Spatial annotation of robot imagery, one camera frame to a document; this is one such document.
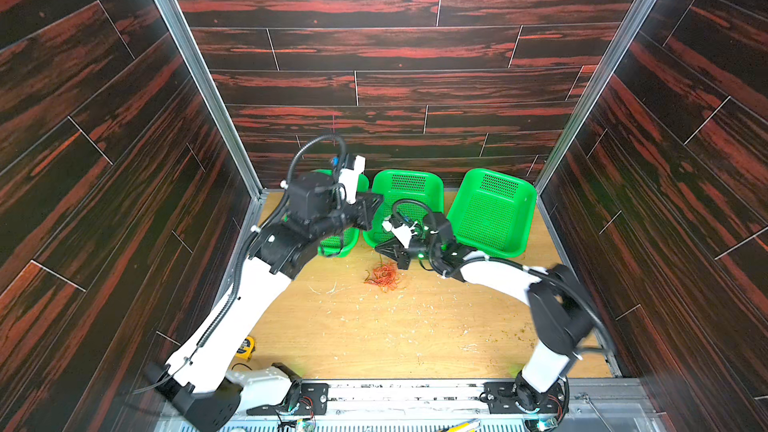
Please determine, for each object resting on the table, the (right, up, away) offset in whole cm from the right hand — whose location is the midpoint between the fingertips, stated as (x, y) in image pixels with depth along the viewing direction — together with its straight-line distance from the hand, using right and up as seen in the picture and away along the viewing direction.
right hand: (381, 242), depth 84 cm
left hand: (+1, +11, -21) cm, 24 cm away
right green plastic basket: (+42, +9, +29) cm, 52 cm away
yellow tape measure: (-37, -29, -4) cm, 47 cm away
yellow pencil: (+21, -43, -14) cm, 50 cm away
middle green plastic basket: (+13, +17, +35) cm, 41 cm away
